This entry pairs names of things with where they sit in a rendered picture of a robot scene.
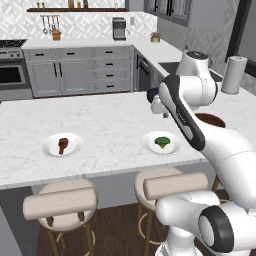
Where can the brown bowl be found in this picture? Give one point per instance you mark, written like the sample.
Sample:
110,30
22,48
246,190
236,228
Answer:
210,119

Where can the dark brown jar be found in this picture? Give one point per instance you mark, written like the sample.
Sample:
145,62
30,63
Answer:
85,4

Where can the wooden knife block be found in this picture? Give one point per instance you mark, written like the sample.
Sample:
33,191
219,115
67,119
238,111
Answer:
56,34

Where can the brown bottle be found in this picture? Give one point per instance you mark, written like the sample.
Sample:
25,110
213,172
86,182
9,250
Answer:
70,3

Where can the small yellow jar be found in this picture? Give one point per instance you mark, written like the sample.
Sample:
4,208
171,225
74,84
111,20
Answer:
79,4

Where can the white paper towel roll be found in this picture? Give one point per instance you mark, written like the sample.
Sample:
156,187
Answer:
234,75

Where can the brown chicken drumstick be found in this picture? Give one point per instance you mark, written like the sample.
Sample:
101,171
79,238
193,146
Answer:
62,145

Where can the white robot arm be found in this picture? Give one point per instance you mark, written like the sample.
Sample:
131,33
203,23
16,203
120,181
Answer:
230,160

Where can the grey wall cupboards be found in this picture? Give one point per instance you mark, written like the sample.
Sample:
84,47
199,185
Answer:
180,11

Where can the dark wooden wall shelf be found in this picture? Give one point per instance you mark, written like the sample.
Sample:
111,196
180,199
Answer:
76,9

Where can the green broccoli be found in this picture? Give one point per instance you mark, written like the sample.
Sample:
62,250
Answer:
162,142

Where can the dark dishwasher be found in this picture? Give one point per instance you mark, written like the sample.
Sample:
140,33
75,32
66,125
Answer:
143,75

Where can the white wall socket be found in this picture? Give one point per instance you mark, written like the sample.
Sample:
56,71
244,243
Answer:
132,20

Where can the steel stove with oven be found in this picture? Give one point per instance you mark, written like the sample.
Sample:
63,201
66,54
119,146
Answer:
11,68

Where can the small potted plant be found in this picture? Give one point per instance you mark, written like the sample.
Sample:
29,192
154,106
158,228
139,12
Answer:
155,36

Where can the grey base cupboard run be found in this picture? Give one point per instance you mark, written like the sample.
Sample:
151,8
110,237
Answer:
80,71

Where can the black framed window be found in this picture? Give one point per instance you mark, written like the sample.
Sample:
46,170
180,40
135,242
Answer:
240,36

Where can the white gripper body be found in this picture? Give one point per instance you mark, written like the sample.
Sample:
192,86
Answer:
158,106

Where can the white plate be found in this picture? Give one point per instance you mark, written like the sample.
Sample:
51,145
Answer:
149,144
74,145

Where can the rail with hanging utensils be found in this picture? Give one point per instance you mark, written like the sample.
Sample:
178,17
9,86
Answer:
49,22

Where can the black coffee machine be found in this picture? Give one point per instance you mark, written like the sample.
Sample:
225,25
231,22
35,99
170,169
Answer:
119,29

